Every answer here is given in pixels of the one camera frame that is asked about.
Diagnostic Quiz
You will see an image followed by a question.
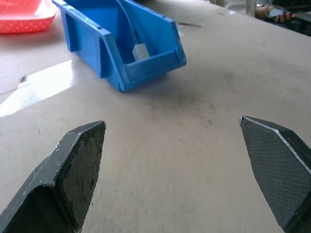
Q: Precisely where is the white cable coupler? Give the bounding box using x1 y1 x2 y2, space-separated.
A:
132 43 150 62

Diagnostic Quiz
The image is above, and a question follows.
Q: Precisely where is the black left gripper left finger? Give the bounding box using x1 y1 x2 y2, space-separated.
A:
0 120 107 233

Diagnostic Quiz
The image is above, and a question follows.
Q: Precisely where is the red perforated plastic basket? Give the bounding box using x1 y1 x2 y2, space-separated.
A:
0 0 57 34

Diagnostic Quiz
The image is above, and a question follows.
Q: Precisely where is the dark smartphone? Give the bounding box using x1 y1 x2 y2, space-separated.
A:
268 7 292 18

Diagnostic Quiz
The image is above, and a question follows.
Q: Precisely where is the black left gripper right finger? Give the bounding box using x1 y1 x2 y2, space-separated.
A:
239 116 311 233

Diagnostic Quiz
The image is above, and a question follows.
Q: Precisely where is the bystander's hand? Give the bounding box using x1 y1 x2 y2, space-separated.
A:
266 4 297 23

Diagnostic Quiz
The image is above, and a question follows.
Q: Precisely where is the blue plastic storage bin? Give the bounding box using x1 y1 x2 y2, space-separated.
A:
52 0 187 92

